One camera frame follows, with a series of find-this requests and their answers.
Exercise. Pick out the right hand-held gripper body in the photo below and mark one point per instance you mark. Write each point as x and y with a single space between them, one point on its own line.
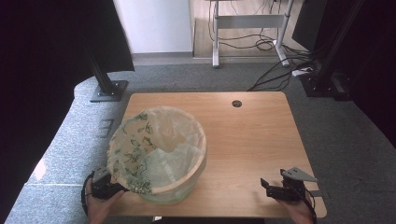
294 185

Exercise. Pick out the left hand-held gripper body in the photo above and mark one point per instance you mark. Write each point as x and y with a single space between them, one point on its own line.
101 186

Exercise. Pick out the orange plastic mesh basket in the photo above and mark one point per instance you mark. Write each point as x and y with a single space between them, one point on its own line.
186 183

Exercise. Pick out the green printed plastic bag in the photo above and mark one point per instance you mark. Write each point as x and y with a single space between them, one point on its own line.
162 137

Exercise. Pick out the person's left hand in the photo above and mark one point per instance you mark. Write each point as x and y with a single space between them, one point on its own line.
99 208

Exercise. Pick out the person's right hand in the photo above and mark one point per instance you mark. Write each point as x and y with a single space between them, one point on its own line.
297 213

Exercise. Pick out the white power strip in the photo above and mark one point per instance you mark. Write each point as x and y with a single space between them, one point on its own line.
300 72

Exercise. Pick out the black metal stand with dark base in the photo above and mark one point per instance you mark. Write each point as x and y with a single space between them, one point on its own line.
330 74

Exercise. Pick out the black curtain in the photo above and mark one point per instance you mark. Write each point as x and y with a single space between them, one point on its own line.
46 62

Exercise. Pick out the black flat panel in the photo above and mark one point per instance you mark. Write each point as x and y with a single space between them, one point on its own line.
309 25

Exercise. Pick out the black metal stand with base plate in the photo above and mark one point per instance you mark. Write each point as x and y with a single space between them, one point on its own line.
107 85

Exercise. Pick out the white desk frame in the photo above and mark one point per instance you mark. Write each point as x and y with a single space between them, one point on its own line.
249 21

